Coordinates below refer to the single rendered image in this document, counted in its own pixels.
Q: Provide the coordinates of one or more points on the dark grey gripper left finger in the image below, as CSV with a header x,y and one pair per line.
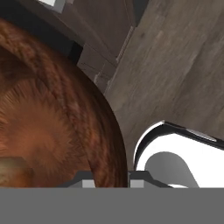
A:
x,y
84,180

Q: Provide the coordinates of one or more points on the white sink with black rim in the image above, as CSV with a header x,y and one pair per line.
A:
x,y
204,163

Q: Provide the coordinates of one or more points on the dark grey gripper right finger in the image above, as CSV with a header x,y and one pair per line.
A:
x,y
140,179

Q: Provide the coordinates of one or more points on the reddish brown onion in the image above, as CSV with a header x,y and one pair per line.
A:
x,y
49,122

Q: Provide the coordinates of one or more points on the white and grey box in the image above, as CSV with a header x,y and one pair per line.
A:
x,y
54,3

